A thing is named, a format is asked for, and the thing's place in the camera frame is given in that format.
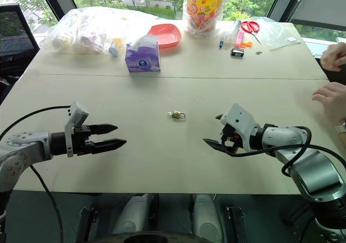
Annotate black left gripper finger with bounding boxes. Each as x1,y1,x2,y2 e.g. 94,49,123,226
90,123,119,136
93,138,128,154

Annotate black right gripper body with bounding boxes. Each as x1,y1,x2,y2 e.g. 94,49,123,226
219,123,244,148

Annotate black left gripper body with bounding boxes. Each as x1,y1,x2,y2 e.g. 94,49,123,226
72,124,96,156

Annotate person's left hand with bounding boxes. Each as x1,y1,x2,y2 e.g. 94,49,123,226
311,81,346,125

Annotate person's right hand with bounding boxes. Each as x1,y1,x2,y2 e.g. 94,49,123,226
320,42,346,72

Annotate small brass padlock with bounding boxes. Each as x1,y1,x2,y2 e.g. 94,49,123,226
171,109,187,121

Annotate white rounded robot leg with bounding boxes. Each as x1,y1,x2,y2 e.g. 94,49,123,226
111,193,159,236
192,193,224,243

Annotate purple tissue box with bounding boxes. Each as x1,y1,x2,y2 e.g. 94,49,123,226
124,34,162,74

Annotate pink highlighter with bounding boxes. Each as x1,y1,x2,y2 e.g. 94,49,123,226
234,30,244,48

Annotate blue and yellow tube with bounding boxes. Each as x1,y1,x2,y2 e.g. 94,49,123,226
108,38,123,58

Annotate clear plastic tube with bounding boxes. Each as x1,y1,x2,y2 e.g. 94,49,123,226
223,19,242,43

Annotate red plastic plate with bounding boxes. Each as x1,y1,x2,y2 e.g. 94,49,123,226
147,23,182,49

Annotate empty clear plastic bag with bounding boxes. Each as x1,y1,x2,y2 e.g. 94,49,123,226
250,16,302,52

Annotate clear plastic bag of goods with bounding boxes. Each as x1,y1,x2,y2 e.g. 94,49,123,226
46,6,158,57

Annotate dark rounded robot torso edge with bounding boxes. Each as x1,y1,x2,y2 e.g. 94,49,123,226
89,229,215,243

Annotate yellow candy jar in bag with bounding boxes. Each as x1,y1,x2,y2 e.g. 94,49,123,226
181,0,235,40

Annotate black mesh office chair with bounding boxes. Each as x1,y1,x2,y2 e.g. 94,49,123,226
0,3,41,104

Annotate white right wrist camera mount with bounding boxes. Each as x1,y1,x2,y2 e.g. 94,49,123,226
219,103,258,154

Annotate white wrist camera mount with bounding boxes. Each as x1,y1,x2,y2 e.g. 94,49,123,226
219,103,258,154
64,101,90,158

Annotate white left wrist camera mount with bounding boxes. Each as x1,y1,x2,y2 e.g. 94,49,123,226
64,101,90,158

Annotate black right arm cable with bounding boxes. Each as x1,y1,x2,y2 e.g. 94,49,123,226
229,126,346,178

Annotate red handled scissors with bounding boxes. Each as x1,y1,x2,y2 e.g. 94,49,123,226
240,20,263,45

